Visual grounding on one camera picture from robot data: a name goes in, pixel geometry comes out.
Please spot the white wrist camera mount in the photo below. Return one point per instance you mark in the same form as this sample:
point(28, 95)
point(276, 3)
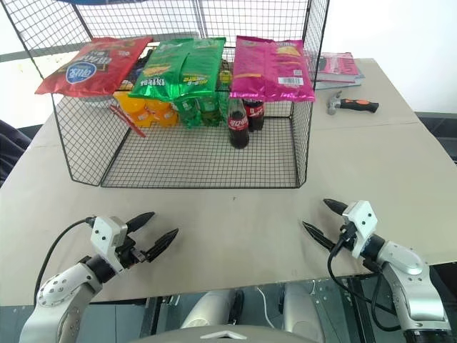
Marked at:
point(103, 232)
point(364, 221)

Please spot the silver robot right leg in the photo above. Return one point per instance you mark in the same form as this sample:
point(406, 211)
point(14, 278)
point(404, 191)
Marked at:
point(301, 307)

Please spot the silver robot leg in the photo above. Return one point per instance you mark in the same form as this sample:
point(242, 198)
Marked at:
point(207, 307)
point(301, 307)

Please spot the grey blue book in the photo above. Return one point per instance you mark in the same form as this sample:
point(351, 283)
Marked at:
point(342, 85)

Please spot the red chip bag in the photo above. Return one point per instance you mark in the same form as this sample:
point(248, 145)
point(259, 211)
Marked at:
point(89, 68)

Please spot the grey robot torso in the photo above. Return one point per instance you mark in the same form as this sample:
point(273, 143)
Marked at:
point(228, 336)

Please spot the glass cola bottle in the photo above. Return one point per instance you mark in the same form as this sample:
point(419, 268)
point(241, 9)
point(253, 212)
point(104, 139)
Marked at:
point(238, 128)

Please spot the silver robot left leg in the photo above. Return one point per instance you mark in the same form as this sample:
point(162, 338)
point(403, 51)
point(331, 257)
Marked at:
point(207, 307)

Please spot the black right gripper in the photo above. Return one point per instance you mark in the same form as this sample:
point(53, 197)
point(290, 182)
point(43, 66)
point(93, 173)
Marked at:
point(347, 237)

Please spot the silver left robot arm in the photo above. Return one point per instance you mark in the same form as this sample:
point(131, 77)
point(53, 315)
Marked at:
point(57, 286)

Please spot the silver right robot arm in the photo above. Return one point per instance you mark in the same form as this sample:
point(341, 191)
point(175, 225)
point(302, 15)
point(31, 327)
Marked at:
point(410, 282)

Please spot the pink chip bag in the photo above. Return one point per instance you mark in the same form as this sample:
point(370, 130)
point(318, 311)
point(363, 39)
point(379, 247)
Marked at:
point(264, 68)

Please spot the dark multicolour package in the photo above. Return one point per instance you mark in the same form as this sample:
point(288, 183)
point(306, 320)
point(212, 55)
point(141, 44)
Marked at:
point(140, 64)

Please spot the dark blue fabric shape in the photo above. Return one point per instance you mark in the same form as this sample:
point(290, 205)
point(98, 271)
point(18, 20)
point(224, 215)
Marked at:
point(12, 153)

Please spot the green soda bottle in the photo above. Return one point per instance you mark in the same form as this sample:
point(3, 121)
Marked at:
point(210, 112)
point(189, 114)
point(224, 109)

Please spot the pink book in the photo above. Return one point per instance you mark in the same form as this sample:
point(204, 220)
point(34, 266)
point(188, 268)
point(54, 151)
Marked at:
point(339, 66)

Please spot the green chip bag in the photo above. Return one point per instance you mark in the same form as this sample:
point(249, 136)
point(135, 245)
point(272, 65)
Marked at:
point(171, 71)

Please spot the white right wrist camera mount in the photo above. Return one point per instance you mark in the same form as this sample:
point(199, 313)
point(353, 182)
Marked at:
point(364, 221)

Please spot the blue curved object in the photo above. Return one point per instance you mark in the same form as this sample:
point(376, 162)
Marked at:
point(69, 1)

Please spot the plastic cola bottle red label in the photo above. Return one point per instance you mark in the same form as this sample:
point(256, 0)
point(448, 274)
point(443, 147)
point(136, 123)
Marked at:
point(256, 114)

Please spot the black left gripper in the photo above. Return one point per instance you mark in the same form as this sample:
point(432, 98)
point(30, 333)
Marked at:
point(130, 253)

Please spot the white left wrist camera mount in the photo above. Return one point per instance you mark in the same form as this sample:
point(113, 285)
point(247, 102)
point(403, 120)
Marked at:
point(103, 232)

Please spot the orange soda bottle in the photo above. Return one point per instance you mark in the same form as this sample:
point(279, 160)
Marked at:
point(169, 118)
point(130, 107)
point(155, 112)

